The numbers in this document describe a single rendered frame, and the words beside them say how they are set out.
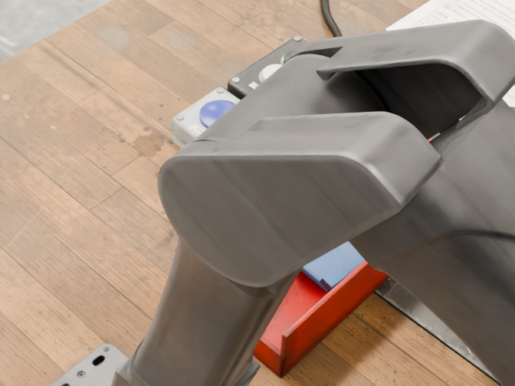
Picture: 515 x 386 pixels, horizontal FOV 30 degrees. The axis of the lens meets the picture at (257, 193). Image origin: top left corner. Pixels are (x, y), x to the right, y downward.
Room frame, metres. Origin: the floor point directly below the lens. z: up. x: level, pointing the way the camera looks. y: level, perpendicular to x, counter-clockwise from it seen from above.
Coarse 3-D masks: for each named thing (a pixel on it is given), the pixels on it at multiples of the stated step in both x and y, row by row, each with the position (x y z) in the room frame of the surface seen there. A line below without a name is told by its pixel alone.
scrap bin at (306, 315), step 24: (360, 264) 0.47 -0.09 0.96; (312, 288) 0.48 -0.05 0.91; (336, 288) 0.44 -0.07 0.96; (360, 288) 0.46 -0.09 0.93; (288, 312) 0.45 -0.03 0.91; (312, 312) 0.42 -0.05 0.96; (336, 312) 0.44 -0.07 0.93; (264, 336) 0.43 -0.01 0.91; (288, 336) 0.39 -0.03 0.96; (312, 336) 0.42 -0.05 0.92; (264, 360) 0.40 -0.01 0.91; (288, 360) 0.40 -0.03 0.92
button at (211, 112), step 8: (208, 104) 0.66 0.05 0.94; (216, 104) 0.66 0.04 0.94; (224, 104) 0.66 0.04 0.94; (232, 104) 0.66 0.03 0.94; (200, 112) 0.65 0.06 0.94; (208, 112) 0.65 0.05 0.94; (216, 112) 0.65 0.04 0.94; (224, 112) 0.65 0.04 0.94; (200, 120) 0.64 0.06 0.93; (208, 120) 0.64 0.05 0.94; (216, 120) 0.64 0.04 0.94
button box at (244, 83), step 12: (324, 0) 0.87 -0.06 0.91; (324, 12) 0.85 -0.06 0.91; (336, 36) 0.81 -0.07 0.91; (276, 48) 0.76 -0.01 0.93; (288, 48) 0.76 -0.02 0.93; (264, 60) 0.74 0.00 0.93; (276, 60) 0.74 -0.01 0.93; (252, 72) 0.72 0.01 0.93; (228, 84) 0.70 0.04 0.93; (240, 84) 0.70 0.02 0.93; (252, 84) 0.70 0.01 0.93; (240, 96) 0.69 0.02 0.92
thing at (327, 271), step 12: (336, 252) 0.52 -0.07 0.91; (348, 252) 0.52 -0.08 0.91; (312, 264) 0.50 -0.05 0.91; (324, 264) 0.50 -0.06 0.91; (336, 264) 0.50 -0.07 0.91; (348, 264) 0.50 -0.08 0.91; (312, 276) 0.49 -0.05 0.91; (324, 276) 0.49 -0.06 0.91; (336, 276) 0.49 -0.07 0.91; (324, 288) 0.48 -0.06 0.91
